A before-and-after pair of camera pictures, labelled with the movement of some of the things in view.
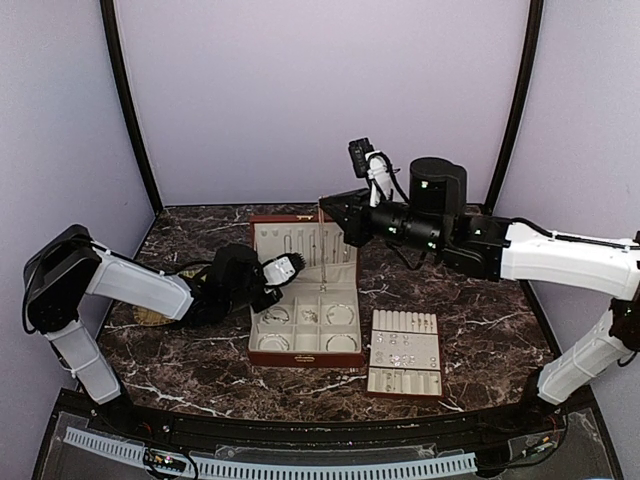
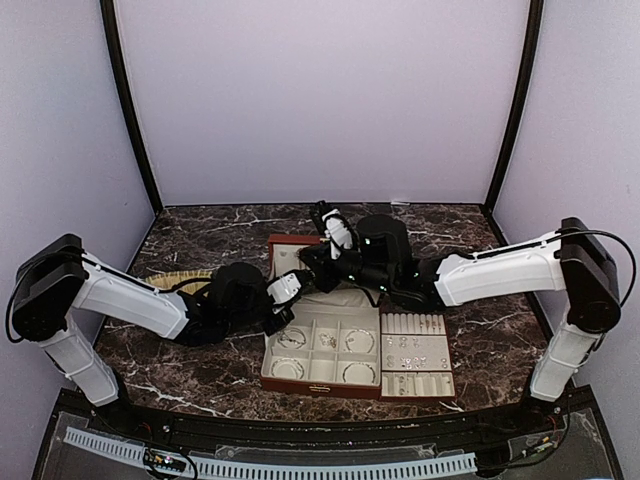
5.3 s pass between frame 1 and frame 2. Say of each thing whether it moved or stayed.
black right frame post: stayed
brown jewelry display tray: moved
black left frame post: stayed
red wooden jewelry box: moved
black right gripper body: moved
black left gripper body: moved
